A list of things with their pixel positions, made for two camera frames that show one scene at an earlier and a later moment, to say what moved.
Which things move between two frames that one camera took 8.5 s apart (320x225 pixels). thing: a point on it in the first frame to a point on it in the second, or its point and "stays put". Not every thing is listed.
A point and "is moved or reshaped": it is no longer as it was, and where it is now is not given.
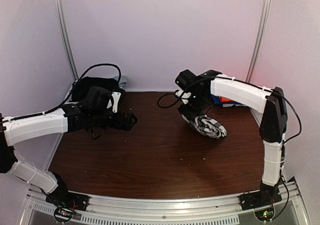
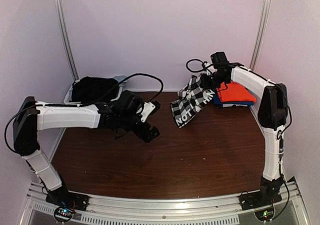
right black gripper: (190, 114) to (205, 83)
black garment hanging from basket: (80, 88) stays put
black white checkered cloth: (207, 125) is moved or reshaped
